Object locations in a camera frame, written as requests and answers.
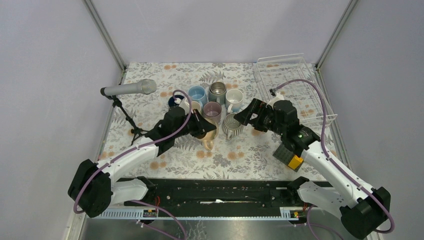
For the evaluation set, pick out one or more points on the white wire dish rack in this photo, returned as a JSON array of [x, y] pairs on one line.
[[272, 71]]

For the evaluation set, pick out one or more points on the black tripod mic stand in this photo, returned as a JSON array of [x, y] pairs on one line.
[[137, 131]]

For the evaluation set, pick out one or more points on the dark blue cup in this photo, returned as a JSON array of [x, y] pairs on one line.
[[175, 101]]

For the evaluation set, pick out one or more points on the beige ribbed cup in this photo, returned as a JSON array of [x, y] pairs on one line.
[[208, 140]]

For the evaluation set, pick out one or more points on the aluminium frame post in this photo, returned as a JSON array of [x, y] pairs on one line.
[[337, 31], [104, 33]]

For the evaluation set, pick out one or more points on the light blue cup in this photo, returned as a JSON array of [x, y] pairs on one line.
[[198, 94]]

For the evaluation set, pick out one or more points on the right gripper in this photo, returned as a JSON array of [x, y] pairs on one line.
[[256, 106]]

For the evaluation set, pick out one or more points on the left aluminium frame post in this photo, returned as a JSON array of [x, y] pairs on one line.
[[104, 33]]

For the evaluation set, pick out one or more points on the mauve cup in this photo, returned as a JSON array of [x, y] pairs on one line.
[[213, 110]]

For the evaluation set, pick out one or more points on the silver microphone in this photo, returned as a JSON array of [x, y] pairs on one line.
[[145, 86]]

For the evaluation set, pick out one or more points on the dark grey building plate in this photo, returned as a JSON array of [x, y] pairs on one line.
[[283, 154]]

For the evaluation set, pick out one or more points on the right aluminium frame post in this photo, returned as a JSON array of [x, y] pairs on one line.
[[337, 31]]

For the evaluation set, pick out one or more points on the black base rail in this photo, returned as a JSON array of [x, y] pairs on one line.
[[169, 195]]

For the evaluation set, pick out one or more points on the white cable duct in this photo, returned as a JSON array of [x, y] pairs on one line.
[[204, 213]]

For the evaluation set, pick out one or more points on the floral table mat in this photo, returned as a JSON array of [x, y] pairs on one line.
[[247, 156]]

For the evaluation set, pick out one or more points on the striped grey cup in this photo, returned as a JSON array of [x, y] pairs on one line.
[[231, 127]]

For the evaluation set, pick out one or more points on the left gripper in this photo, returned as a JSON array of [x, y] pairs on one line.
[[202, 126]]

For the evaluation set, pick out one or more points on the cream cup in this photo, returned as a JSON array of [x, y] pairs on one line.
[[196, 106]]

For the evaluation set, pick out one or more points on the white and blue cup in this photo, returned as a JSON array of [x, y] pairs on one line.
[[233, 100]]

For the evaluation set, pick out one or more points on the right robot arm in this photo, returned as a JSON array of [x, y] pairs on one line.
[[360, 207]]

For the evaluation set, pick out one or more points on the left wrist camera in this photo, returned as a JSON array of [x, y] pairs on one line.
[[185, 106]]

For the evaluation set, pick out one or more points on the grey-green cup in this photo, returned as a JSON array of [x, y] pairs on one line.
[[217, 92]]

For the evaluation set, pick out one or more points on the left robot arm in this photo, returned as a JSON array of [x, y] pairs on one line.
[[96, 185]]

